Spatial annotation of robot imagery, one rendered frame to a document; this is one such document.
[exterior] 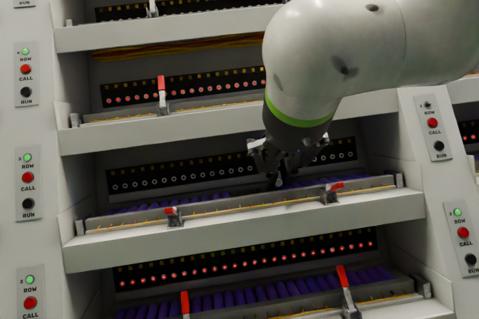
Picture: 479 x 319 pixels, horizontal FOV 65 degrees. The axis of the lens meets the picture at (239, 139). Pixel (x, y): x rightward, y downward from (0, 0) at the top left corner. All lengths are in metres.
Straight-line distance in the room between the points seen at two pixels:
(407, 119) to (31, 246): 0.67
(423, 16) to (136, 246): 0.51
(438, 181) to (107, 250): 0.57
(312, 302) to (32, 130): 0.56
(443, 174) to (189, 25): 0.53
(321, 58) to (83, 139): 0.46
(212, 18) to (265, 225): 0.39
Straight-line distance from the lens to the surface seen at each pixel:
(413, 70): 0.41
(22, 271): 0.70
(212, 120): 0.67
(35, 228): 0.70
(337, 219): 0.67
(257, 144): 0.57
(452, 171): 0.76
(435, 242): 0.73
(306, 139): 0.48
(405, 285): 0.78
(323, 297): 0.73
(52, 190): 0.69
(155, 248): 0.65
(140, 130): 0.68
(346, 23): 0.37
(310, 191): 0.70
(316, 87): 0.37
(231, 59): 0.93
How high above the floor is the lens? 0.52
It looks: 13 degrees up
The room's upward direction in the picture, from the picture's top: 9 degrees counter-clockwise
